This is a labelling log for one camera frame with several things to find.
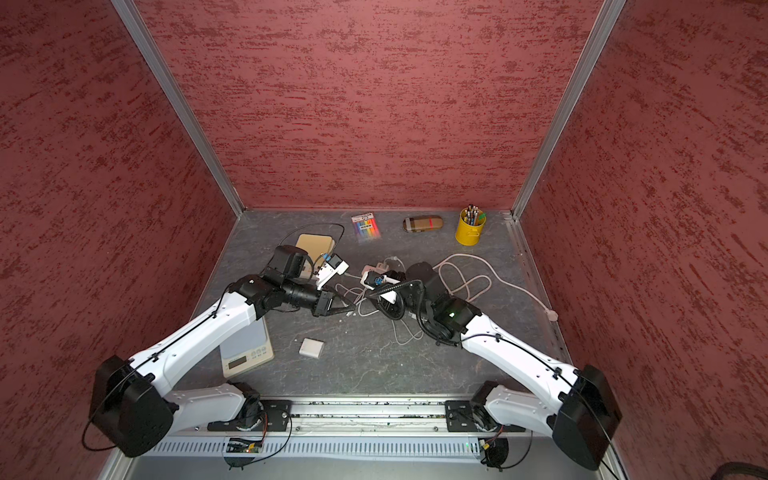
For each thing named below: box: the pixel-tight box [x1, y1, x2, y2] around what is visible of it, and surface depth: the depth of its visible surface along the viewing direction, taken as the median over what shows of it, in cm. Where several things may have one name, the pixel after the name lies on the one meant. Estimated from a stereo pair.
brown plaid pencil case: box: [402, 215, 445, 233], surface depth 116 cm
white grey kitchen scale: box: [219, 316, 275, 379], surface depth 83 cm
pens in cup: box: [462, 204, 487, 226], surface depth 100 cm
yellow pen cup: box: [455, 208, 487, 247], surface depth 106 cm
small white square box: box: [298, 338, 324, 358], surface depth 86 cm
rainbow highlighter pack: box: [351, 212, 381, 239], surface depth 116 cm
